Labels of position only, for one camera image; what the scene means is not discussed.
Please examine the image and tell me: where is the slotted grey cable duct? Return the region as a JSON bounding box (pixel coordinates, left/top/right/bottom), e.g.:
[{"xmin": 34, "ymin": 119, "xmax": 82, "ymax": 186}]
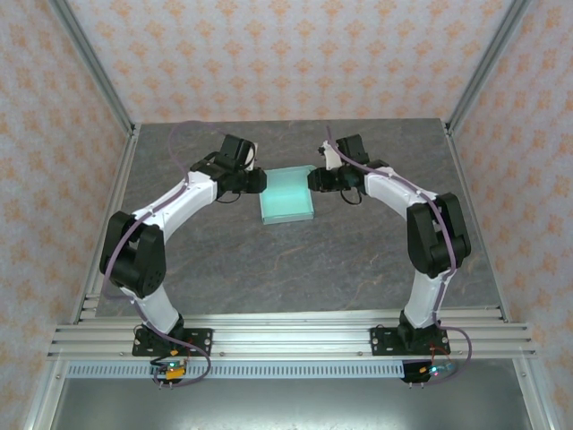
[{"xmin": 65, "ymin": 360, "xmax": 406, "ymax": 381}]

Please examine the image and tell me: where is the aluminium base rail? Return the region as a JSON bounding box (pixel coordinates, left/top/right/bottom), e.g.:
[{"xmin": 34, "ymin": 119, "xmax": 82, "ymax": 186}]
[{"xmin": 47, "ymin": 312, "xmax": 536, "ymax": 360}]

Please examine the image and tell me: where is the light teal paper box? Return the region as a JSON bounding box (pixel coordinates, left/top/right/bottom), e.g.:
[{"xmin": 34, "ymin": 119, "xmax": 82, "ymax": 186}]
[{"xmin": 258, "ymin": 164, "xmax": 315, "ymax": 225}]

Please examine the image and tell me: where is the aluminium corner post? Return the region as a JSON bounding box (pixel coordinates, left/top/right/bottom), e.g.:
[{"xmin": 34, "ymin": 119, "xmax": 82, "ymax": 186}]
[
  {"xmin": 48, "ymin": 0, "xmax": 138, "ymax": 135},
  {"xmin": 445, "ymin": 0, "xmax": 532, "ymax": 135}
]

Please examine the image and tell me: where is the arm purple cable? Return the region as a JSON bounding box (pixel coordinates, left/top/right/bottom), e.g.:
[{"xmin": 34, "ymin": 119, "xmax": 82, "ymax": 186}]
[
  {"xmin": 100, "ymin": 119, "xmax": 232, "ymax": 389},
  {"xmin": 325, "ymin": 125, "xmax": 475, "ymax": 386}
]

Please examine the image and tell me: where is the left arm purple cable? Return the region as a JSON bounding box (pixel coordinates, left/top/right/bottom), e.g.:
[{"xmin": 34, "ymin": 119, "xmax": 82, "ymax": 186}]
[{"xmin": 100, "ymin": 119, "xmax": 232, "ymax": 389}]

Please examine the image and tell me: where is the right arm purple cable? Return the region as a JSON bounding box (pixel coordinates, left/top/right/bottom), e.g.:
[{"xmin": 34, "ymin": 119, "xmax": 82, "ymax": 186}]
[{"xmin": 325, "ymin": 125, "xmax": 475, "ymax": 386}]

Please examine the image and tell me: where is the aluminium side rail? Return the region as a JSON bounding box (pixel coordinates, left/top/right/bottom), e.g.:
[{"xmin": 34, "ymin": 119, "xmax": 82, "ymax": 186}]
[
  {"xmin": 442, "ymin": 120, "xmax": 511, "ymax": 323},
  {"xmin": 69, "ymin": 125, "xmax": 143, "ymax": 324}
]

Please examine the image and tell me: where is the small circuit board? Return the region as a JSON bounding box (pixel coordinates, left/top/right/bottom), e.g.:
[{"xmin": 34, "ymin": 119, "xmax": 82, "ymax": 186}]
[
  {"xmin": 418, "ymin": 361, "xmax": 458, "ymax": 382},
  {"xmin": 150, "ymin": 357, "xmax": 188, "ymax": 383}
]

